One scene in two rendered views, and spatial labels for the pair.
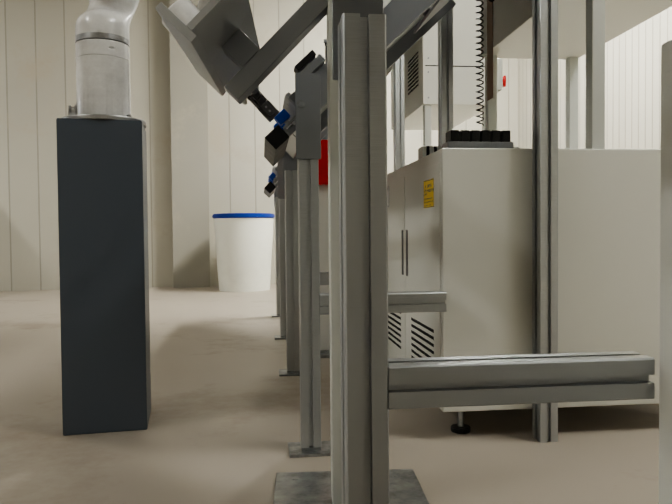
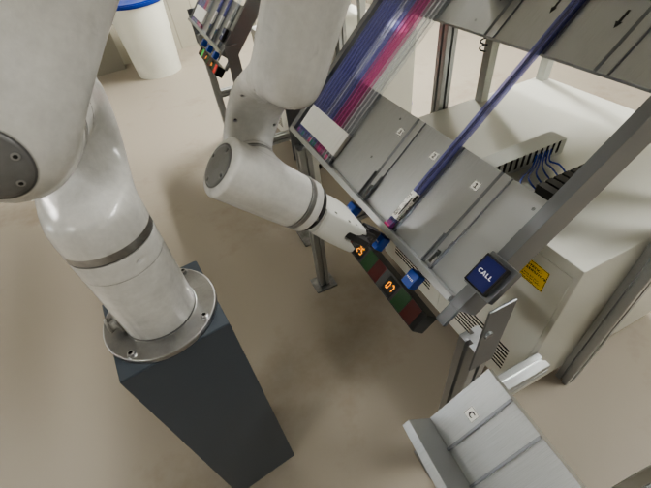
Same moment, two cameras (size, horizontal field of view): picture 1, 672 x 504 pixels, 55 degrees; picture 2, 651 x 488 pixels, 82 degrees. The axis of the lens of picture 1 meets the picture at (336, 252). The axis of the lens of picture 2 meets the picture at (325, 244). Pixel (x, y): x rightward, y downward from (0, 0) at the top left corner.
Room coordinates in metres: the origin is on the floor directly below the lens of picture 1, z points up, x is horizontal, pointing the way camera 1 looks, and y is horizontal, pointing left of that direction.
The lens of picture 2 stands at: (1.07, 0.35, 1.21)
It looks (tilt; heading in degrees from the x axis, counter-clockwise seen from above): 45 degrees down; 346
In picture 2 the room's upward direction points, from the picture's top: 8 degrees counter-clockwise
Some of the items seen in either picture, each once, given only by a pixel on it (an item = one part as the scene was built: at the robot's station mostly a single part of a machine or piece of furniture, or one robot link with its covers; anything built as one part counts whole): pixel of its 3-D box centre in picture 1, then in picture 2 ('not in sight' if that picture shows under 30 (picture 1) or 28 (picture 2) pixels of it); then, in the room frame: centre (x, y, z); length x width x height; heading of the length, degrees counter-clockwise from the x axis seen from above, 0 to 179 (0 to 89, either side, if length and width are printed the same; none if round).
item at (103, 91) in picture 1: (103, 85); (139, 279); (1.53, 0.54, 0.79); 0.19 x 0.19 x 0.18
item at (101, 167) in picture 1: (107, 274); (221, 398); (1.53, 0.54, 0.35); 0.18 x 0.18 x 0.70; 13
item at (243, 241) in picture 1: (244, 251); (146, 37); (5.17, 0.73, 0.30); 0.51 x 0.49 x 0.60; 13
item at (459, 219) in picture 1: (522, 280); (525, 227); (1.75, -0.50, 0.31); 0.70 x 0.65 x 0.62; 7
